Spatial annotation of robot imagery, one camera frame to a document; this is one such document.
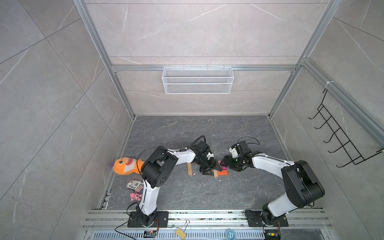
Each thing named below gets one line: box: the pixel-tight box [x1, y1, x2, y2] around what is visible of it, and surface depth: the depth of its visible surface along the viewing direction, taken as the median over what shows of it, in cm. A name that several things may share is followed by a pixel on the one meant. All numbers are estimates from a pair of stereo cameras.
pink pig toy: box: [129, 192, 142, 202], surface depth 80 cm
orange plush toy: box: [109, 157, 145, 175], surface depth 85 cm
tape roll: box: [226, 230, 235, 240], surface depth 71 cm
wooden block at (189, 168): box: [187, 162, 193, 176], surface depth 92 cm
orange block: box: [217, 170, 228, 176], surface depth 90 cm
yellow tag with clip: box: [175, 219, 190, 240], surface depth 71 cm
